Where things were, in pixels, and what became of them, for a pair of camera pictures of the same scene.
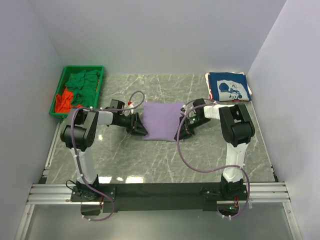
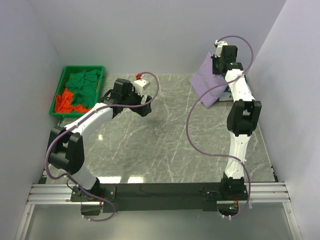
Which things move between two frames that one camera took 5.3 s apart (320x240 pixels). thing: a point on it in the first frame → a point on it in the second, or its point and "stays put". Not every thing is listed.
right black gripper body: [189, 127] → [216, 61]
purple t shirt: [160, 120] → [203, 78]
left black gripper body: [129, 122] → [133, 98]
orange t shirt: [63, 102] stays put
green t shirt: [84, 85] stays put
